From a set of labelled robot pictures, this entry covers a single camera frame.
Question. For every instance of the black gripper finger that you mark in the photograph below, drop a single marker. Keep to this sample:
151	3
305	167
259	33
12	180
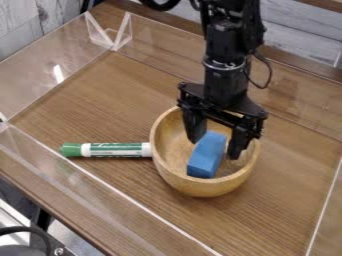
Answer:
195	125
238	143

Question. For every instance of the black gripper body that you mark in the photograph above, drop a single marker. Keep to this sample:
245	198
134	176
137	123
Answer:
222	99

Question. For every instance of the blue rectangular block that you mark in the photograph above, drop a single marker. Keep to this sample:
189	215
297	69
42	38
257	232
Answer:
207	155

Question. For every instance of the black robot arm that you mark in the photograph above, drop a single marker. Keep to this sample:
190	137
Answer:
233	31

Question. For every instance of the brown wooden bowl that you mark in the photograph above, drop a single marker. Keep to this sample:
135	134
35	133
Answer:
171	150

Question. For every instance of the green and white marker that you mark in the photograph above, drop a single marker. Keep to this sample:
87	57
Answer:
106	149

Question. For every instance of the clear acrylic corner bracket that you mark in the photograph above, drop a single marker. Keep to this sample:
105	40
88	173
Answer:
107	37

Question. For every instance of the black metal base bracket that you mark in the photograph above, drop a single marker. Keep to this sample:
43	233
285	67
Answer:
54	248

